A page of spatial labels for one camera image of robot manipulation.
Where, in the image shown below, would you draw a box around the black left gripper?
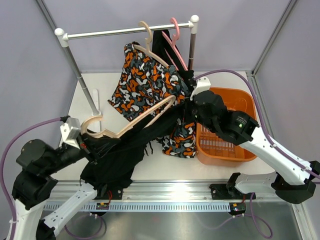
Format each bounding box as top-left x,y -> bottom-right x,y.
43,125 -> 121,175

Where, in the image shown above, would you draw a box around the beige wooden hanger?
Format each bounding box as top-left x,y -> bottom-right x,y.
133,20 -> 169,68
80,95 -> 176,139

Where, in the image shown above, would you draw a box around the black shorts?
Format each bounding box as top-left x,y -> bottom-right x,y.
80,105 -> 190,198
152,29 -> 197,92

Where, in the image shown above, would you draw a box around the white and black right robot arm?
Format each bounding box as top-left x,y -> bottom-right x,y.
188,90 -> 320,204

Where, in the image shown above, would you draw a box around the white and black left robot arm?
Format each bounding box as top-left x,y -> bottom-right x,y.
7,134 -> 120,240

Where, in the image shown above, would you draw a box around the orange camouflage shorts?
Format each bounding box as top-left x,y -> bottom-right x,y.
108,41 -> 197,159

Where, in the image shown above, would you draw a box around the pink plastic hanger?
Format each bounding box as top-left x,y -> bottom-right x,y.
161,17 -> 188,71

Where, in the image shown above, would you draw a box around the orange plastic laundry basket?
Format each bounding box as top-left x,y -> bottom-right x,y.
196,87 -> 259,167

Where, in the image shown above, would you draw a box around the white and steel clothes rack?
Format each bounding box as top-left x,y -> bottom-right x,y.
54,14 -> 200,116

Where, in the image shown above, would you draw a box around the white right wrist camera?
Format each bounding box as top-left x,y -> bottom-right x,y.
190,76 -> 211,101

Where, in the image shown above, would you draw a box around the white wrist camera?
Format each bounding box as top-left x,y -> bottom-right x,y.
60,117 -> 81,149
190,76 -> 211,101

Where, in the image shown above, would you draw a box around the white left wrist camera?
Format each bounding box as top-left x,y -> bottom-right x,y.
60,117 -> 81,149

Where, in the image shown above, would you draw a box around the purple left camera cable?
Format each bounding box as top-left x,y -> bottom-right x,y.
0,116 -> 70,240

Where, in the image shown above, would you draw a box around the purple camera cable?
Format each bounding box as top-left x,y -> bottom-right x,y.
193,69 -> 320,181
0,116 -> 70,240

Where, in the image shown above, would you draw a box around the white slotted cable duct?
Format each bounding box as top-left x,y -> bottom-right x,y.
79,202 -> 231,213

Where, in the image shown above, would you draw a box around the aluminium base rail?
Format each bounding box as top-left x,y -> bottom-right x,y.
49,181 -> 282,202

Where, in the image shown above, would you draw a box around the purple cable lower left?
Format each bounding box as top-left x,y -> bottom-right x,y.
63,212 -> 108,240

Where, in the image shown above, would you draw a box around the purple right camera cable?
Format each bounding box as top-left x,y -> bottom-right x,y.
193,69 -> 320,181

